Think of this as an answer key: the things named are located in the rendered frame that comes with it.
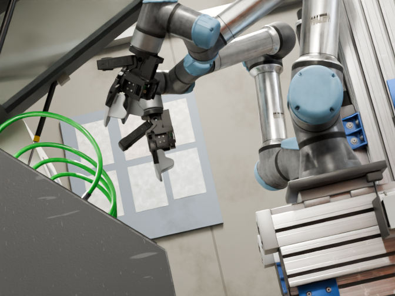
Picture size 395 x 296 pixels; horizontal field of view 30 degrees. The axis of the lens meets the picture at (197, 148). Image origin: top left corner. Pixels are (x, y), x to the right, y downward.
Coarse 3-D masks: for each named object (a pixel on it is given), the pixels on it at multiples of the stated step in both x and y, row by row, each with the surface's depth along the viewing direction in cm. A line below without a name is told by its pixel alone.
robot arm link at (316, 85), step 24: (312, 0) 166; (336, 0) 167; (312, 24) 165; (336, 24) 166; (312, 48) 164; (336, 48) 165; (312, 72) 159; (336, 72) 162; (288, 96) 162; (312, 96) 159; (336, 96) 158; (312, 120) 161
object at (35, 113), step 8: (32, 112) 198; (40, 112) 197; (48, 112) 197; (8, 120) 200; (16, 120) 200; (64, 120) 194; (72, 120) 194; (0, 128) 201; (80, 128) 192; (88, 136) 191; (96, 144) 190; (96, 152) 189; (96, 176) 188; (96, 184) 188; (88, 192) 188
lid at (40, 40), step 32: (0, 0) 178; (32, 0) 194; (64, 0) 207; (96, 0) 222; (128, 0) 240; (32, 32) 208; (64, 32) 224; (96, 32) 242; (0, 64) 209; (32, 64) 225; (64, 64) 241; (0, 96) 226; (32, 96) 240
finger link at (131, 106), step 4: (128, 96) 185; (128, 100) 186; (132, 100) 186; (136, 100) 185; (124, 104) 187; (128, 104) 186; (132, 104) 187; (136, 104) 186; (128, 108) 187; (132, 108) 187; (136, 108) 186; (140, 108) 186; (128, 112) 188; (132, 112) 188; (136, 112) 187; (140, 112) 186; (128, 116) 189; (124, 120) 188; (124, 124) 189
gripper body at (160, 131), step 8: (144, 112) 218; (152, 112) 218; (160, 112) 219; (168, 112) 220; (152, 120) 219; (160, 120) 220; (168, 120) 219; (152, 128) 218; (160, 128) 217; (168, 128) 217; (152, 136) 216; (160, 136) 217; (168, 136) 217; (160, 144) 216; (168, 144) 216
